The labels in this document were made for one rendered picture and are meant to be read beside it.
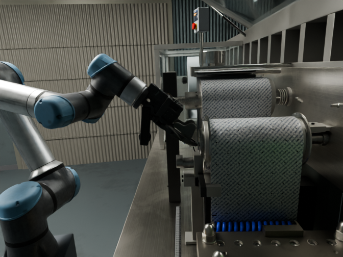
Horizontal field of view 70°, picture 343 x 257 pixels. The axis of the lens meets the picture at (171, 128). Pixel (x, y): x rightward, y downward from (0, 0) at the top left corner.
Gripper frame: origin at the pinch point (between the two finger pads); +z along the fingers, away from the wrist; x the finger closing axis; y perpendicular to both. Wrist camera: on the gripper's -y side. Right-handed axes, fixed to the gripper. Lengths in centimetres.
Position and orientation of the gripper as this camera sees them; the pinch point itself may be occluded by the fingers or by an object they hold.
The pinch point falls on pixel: (191, 144)
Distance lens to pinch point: 72.2
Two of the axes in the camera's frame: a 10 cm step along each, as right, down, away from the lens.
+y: 6.0, -7.7, -2.1
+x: 0.3, -2.4, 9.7
